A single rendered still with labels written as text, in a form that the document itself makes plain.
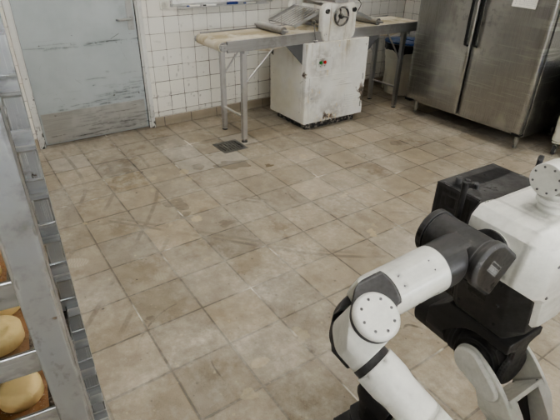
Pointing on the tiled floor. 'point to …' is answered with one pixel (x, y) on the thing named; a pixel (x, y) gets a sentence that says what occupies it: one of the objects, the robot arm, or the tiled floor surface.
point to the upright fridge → (489, 63)
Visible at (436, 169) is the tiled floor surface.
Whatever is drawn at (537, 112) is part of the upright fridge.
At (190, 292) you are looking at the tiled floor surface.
